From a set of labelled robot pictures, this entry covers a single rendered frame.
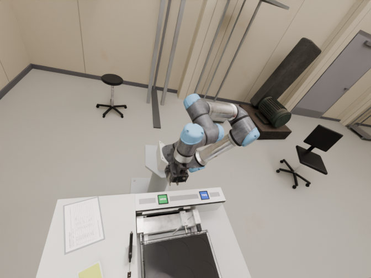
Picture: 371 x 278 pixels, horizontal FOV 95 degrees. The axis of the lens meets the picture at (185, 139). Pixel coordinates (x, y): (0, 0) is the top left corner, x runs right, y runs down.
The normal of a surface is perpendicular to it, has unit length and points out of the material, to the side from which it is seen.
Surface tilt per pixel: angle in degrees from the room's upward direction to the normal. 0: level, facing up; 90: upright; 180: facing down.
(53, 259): 0
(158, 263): 0
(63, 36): 90
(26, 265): 0
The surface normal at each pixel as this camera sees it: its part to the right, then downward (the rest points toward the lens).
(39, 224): 0.29, -0.70
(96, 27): 0.17, 0.71
